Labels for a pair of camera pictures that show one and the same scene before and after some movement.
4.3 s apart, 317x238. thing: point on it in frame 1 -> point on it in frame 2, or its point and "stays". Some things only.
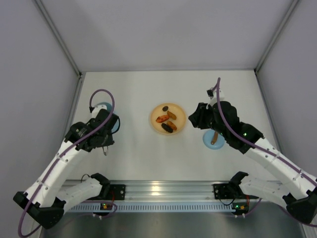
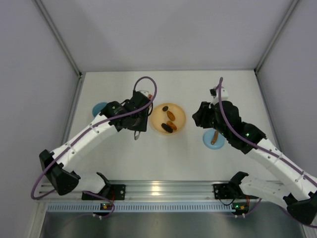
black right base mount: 221,191 stays
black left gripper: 104,143 -> 140,119
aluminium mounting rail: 181,191 stays
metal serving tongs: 105,148 -> 136,134
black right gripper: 200,117 stays
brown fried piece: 171,115 stays
